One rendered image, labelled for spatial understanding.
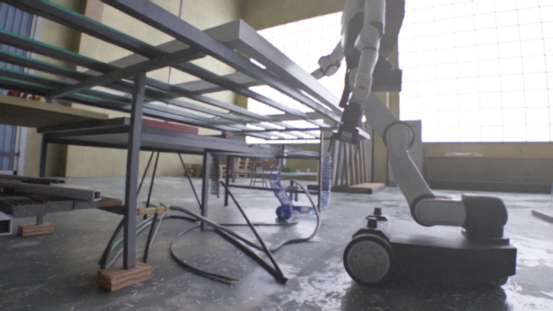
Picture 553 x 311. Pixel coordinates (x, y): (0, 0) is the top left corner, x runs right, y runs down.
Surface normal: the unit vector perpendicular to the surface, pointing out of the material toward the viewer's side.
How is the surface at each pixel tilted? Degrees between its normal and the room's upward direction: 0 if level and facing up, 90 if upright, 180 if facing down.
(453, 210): 90
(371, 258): 90
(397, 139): 90
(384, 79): 113
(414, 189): 90
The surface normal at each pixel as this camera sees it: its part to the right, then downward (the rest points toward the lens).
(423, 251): -0.39, -0.07
